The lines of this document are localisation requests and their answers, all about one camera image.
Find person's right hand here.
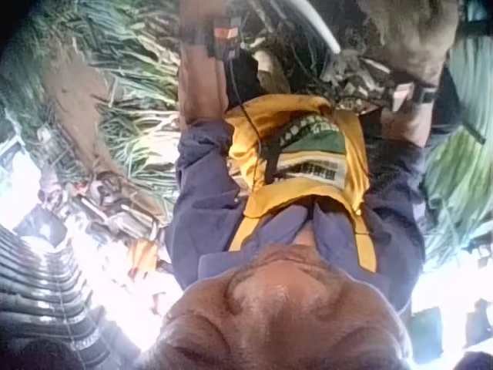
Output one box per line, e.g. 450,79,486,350
356,0,460,90

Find person's left hand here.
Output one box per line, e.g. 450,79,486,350
179,0,226,44

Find black wrist band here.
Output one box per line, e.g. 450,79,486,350
206,13,250,62
391,80,441,107

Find heap of green leaves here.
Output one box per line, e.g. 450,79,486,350
65,0,188,204
419,38,493,267

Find white curved stalk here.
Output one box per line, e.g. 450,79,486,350
295,0,342,54

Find dark heap of roots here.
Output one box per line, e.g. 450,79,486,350
240,0,397,115

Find heap of metal clutter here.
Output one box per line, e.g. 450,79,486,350
36,169,165,242

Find orange plastic bag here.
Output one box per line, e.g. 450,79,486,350
126,237,161,281

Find black ribbed crate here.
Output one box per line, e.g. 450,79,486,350
0,221,115,370

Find thin black cable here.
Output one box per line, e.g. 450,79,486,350
226,57,273,182

